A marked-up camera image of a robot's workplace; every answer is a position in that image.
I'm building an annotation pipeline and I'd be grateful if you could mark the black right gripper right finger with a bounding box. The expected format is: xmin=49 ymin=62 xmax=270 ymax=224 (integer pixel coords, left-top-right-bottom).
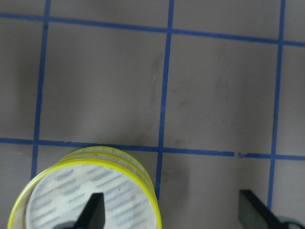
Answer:
xmin=239 ymin=189 xmax=286 ymax=229

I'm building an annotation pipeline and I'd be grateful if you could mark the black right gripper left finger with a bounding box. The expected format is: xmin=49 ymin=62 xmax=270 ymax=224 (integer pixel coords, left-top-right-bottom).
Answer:
xmin=72 ymin=193 xmax=105 ymax=229

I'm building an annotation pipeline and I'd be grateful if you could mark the yellow steamer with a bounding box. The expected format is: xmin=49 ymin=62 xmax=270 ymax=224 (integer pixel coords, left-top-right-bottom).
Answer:
xmin=7 ymin=146 xmax=162 ymax=229

